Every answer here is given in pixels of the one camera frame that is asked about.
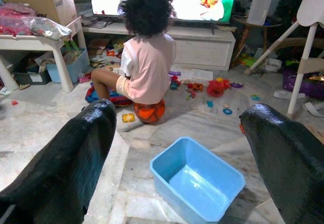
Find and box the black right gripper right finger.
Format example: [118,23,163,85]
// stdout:
[238,103,324,224]

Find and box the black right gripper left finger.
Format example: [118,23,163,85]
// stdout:
[0,99,117,224]

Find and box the blue and red bag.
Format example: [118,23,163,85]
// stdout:
[85,86,134,107]

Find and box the purple basket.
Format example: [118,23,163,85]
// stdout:
[282,69,324,100]

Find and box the dark storage bin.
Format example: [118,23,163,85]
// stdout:
[12,69,51,85]

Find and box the light blue plastic tub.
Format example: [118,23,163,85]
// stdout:
[149,136,247,222]

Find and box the blue storage bin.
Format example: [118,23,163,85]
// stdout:
[46,47,91,84]

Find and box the white plastic container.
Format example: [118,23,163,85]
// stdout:
[264,58,283,72]

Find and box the orange ball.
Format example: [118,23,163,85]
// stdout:
[133,99,166,124]

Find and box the red toy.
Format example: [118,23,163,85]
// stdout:
[206,79,231,98]

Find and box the green toy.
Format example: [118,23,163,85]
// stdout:
[236,53,259,67]

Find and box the white plastic table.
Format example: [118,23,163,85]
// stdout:
[0,16,88,93]

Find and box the child in pink shirt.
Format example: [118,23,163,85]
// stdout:
[90,0,178,106]

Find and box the clear plastic toy bag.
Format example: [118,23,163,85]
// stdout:
[21,16,73,41]

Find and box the round wooden side table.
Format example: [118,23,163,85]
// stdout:
[231,16,283,58]

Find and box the white television console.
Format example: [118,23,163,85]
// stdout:
[82,23,236,71]

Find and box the white high chair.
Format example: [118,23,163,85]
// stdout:
[244,0,324,120]

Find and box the pink bag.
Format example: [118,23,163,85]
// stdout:
[0,3,37,36]

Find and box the dark green christmas tree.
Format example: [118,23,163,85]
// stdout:
[272,0,313,58]

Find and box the white speaker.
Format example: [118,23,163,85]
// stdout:
[247,0,273,26]

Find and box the large brown cardboard box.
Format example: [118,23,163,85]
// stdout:
[5,0,78,27]

